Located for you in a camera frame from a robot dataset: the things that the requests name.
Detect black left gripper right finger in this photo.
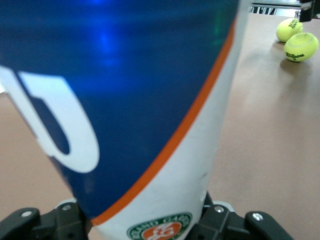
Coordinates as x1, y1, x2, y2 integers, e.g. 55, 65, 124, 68
193, 191, 294, 240

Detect yellow-green tennis ball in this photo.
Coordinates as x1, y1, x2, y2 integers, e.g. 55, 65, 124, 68
283, 32, 320, 63
275, 17, 304, 43

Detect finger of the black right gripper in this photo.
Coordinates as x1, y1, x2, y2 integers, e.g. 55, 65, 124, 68
298, 1, 314, 23

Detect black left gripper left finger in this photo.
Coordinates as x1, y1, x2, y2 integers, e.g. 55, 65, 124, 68
0, 201, 88, 240

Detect blue white tennis ball can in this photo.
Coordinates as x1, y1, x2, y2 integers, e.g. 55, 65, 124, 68
0, 0, 252, 240

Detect aluminium frame rail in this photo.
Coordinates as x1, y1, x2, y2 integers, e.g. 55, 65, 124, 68
250, 0, 320, 16

